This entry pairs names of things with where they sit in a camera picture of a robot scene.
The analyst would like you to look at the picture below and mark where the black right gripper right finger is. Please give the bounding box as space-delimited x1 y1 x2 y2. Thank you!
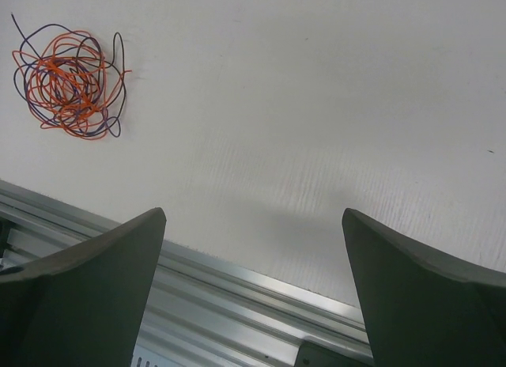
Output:
342 209 505 366

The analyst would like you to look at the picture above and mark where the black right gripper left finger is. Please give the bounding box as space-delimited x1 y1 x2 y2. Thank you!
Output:
1 208 166 366

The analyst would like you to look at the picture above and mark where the purple cable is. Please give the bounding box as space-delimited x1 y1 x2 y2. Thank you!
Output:
10 13 122 138

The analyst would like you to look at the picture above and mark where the aluminium frame rail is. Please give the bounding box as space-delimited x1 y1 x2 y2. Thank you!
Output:
1 182 373 366

